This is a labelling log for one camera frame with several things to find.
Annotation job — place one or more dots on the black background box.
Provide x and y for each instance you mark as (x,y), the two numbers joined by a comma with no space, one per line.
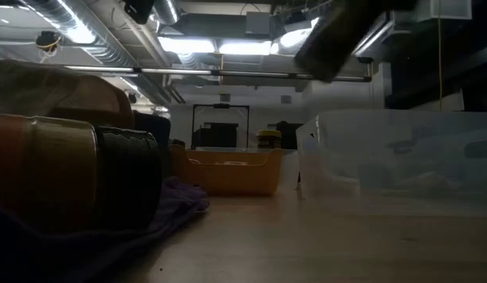
(215,135)

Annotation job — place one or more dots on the ceiling light panel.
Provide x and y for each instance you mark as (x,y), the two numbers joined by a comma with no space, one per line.
(245,48)
(186,45)

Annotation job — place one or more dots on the black background chair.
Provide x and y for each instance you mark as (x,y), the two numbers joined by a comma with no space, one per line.
(291,135)

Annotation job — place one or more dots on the grey ceiling junction box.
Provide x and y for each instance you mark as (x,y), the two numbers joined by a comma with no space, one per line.
(258,23)

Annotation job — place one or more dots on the yellow lid spice jar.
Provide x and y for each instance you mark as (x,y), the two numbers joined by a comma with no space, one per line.
(269,139)

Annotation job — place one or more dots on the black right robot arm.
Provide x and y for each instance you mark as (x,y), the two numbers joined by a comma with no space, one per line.
(337,43)

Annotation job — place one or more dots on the black background workstation frame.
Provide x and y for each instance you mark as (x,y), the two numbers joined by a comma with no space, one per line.
(220,106)

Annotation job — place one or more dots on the silver ventilation duct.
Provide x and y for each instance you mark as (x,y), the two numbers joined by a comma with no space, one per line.
(105,53)

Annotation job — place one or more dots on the orange spice jar black lid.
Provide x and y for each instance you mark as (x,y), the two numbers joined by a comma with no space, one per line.
(50,169)

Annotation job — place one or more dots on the small yellow plastic bin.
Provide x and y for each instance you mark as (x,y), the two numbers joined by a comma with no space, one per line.
(227,177)

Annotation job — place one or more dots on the horizontal silver rig bar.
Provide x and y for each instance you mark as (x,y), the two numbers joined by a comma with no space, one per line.
(227,73)

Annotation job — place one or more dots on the purple cloth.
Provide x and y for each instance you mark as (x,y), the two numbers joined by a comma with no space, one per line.
(176,200)

